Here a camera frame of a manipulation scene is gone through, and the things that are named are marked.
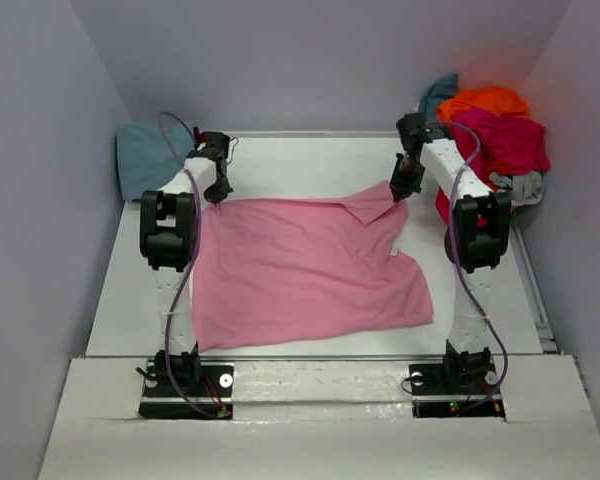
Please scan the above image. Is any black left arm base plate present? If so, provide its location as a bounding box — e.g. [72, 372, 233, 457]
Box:
[138, 361, 235, 421]

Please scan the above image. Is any magenta t shirt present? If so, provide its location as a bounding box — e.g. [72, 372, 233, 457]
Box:
[444, 120, 551, 193]

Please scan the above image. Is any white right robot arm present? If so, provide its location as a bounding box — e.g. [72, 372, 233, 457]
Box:
[390, 113, 511, 404]

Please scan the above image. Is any folded light blue t shirt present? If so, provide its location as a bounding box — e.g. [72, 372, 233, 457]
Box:
[116, 122, 194, 202]

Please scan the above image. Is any teal t shirt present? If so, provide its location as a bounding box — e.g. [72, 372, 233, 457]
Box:
[418, 73, 459, 124]

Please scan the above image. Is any pink t shirt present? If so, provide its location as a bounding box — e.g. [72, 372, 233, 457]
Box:
[192, 182, 434, 351]

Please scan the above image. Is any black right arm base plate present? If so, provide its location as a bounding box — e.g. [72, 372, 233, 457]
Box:
[401, 362, 506, 419]

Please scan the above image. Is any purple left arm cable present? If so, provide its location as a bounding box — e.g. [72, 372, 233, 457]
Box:
[157, 110, 231, 419]

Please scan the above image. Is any orange t shirt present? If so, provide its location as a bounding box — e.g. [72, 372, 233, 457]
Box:
[433, 87, 532, 140]

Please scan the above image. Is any folded dark red t shirt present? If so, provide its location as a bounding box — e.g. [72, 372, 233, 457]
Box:
[193, 126, 207, 146]

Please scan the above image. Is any grey t shirt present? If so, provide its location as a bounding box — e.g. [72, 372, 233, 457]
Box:
[489, 171, 544, 207]

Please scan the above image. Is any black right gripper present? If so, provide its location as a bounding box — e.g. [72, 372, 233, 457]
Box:
[391, 153, 427, 201]

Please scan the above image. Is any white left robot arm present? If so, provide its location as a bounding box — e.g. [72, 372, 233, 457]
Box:
[139, 131, 233, 397]

